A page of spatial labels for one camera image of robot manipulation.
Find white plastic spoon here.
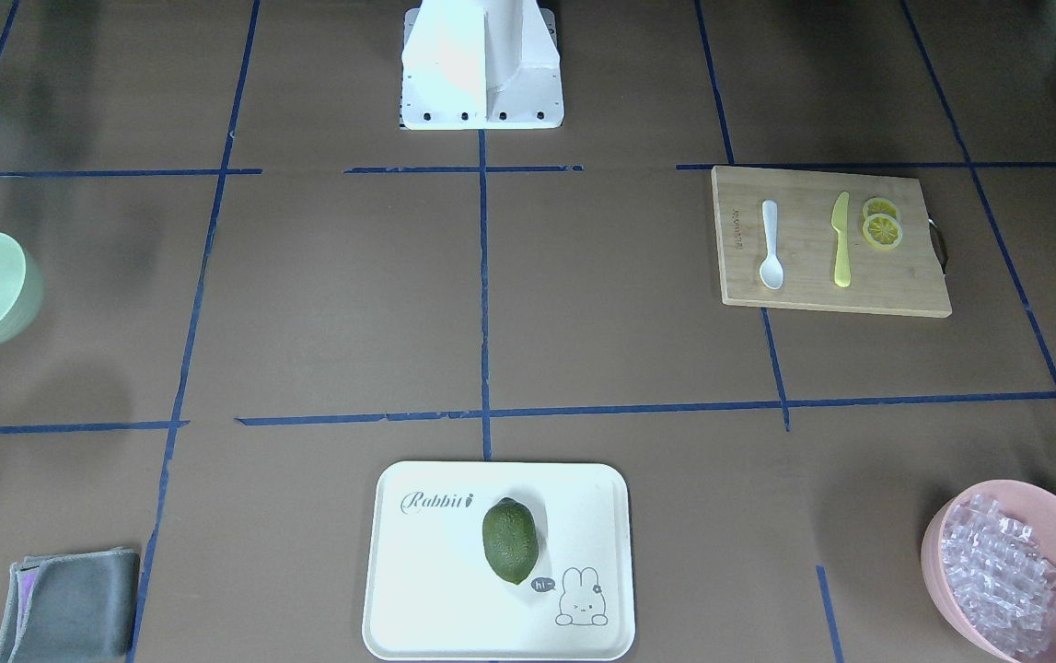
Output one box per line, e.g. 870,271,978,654
759,200,784,290

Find pink bowl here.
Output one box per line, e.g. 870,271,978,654
920,480,1056,662

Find green avocado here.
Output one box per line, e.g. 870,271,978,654
482,496,540,585

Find cream rabbit tray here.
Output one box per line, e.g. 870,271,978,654
362,461,636,662

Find bamboo cutting board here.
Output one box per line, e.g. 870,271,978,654
710,165,951,319

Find yellow plastic knife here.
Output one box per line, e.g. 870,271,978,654
830,192,852,288

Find lower lemon slice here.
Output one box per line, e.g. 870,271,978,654
861,213,903,250

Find grey folded cloth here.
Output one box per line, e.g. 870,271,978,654
0,547,140,662

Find clear ice cubes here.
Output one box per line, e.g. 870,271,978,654
939,494,1056,659

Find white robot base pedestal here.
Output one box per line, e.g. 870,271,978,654
399,1,565,131

